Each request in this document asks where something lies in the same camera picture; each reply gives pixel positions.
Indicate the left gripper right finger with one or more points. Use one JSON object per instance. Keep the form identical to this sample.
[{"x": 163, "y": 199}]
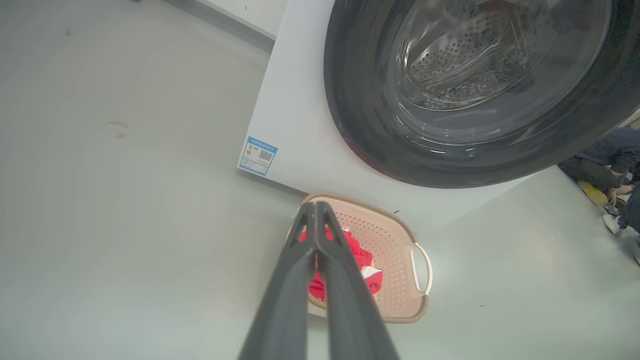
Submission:
[{"x": 350, "y": 310}]

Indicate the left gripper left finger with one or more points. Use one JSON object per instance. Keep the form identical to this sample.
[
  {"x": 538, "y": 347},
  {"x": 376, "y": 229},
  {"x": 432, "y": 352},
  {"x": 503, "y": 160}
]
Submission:
[{"x": 287, "y": 300}]

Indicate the pink perforated laundry basket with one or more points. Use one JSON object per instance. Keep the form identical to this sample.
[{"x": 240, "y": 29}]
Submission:
[{"x": 395, "y": 260}]

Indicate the seated person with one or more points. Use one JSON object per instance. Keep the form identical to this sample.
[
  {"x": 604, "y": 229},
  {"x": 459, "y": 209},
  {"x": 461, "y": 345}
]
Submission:
[{"x": 612, "y": 150}]

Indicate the red white sports shirt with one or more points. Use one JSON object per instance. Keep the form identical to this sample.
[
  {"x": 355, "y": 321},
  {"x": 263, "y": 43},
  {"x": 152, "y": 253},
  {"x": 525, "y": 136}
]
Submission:
[{"x": 363, "y": 259}]

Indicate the blue white energy label sticker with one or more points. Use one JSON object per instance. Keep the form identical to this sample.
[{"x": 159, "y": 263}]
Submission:
[{"x": 258, "y": 156}]

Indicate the black round glass washer door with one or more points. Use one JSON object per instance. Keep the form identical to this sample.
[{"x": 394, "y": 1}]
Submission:
[{"x": 360, "y": 125}]

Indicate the white front-load washing machine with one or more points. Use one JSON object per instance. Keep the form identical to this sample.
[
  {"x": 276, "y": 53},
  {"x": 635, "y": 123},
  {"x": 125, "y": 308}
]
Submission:
[{"x": 300, "y": 100}]

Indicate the yellow shoe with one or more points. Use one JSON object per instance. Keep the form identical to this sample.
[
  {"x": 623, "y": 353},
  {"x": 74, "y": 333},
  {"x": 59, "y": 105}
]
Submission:
[{"x": 593, "y": 192}]

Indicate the white shoe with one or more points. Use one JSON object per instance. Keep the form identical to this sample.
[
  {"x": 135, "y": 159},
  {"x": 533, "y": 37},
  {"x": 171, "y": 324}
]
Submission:
[{"x": 617, "y": 227}]

